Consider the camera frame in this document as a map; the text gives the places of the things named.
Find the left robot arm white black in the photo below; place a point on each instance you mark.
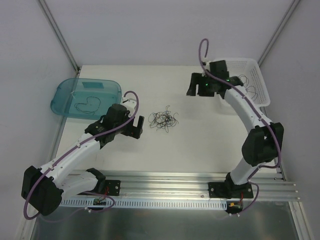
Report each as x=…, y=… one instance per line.
x=44, y=188

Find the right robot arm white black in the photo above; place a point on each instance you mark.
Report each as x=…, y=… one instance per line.
x=264, y=140

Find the aluminium frame post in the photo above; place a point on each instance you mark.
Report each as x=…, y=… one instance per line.
x=278, y=30
x=58, y=34

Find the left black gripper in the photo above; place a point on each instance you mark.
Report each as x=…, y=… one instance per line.
x=130, y=128

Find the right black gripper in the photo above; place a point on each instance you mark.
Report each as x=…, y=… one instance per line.
x=202, y=89

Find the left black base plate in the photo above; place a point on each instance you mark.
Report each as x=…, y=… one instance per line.
x=111, y=187

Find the left aluminium frame post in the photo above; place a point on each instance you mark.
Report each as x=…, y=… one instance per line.
x=58, y=34

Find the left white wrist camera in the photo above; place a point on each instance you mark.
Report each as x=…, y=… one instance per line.
x=130, y=104

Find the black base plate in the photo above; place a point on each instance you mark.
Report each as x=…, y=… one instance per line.
x=111, y=187
x=225, y=190

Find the white perforated plastic basket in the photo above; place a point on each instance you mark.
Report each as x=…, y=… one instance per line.
x=248, y=71

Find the right aluminium frame post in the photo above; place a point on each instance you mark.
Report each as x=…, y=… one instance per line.
x=278, y=30

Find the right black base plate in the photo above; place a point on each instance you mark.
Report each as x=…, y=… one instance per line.
x=225, y=190

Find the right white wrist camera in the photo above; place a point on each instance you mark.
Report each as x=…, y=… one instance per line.
x=205, y=61

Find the teal translucent plastic bin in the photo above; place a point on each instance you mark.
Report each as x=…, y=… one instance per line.
x=85, y=98

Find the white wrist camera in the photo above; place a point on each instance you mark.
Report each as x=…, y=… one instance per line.
x=205, y=61
x=130, y=104

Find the white slotted cable duct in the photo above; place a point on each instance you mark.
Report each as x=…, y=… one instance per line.
x=135, y=203

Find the aluminium mounting rail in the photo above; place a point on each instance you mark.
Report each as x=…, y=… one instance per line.
x=194, y=186

